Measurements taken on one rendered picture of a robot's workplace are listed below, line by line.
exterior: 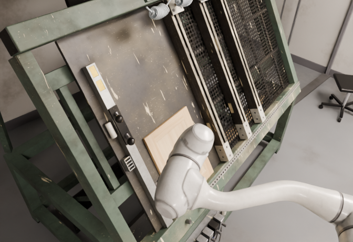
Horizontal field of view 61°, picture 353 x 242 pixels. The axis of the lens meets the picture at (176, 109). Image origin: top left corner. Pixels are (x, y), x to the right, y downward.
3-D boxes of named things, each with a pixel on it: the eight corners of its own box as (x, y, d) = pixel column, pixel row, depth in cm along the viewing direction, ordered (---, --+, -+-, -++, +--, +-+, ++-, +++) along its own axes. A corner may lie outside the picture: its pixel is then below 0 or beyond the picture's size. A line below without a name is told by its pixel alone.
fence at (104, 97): (163, 226, 166) (167, 228, 163) (81, 67, 138) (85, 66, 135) (168, 220, 169) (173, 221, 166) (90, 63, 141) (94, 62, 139)
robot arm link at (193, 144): (176, 135, 106) (162, 165, 97) (194, 111, 94) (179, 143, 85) (203, 150, 106) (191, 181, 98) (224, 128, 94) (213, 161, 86)
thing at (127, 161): (126, 171, 152) (130, 171, 150) (120, 159, 150) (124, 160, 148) (132, 166, 154) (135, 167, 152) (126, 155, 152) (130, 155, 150)
